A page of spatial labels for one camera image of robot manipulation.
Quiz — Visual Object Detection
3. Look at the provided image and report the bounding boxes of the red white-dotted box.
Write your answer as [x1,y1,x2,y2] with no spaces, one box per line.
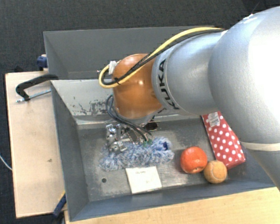
[201,109,247,173]

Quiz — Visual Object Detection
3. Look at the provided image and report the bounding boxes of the orange fruit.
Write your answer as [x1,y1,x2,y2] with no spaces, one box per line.
[178,145,209,175]

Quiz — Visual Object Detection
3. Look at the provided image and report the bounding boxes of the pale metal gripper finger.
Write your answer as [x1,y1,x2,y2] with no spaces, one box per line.
[107,139,128,155]
[104,123,118,145]

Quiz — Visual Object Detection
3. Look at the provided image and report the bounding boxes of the grey metal bin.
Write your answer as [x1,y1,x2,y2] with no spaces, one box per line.
[43,10,279,223]

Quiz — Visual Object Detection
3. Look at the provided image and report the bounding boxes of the black cylinder on white bracket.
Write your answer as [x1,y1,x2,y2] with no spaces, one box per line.
[145,121,160,132]

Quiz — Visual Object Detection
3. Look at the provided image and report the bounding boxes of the blue and white fluffy cloth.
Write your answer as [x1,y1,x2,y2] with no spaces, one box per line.
[96,134,177,173]

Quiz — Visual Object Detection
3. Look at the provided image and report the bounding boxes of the tan tennis ball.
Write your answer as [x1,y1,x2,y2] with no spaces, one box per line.
[202,159,229,186]

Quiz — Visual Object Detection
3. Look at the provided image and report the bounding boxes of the white paper card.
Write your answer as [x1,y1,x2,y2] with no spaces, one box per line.
[125,165,163,196]

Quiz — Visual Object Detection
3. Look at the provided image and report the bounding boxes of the pale wood board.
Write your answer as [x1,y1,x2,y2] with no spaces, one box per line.
[2,69,68,219]

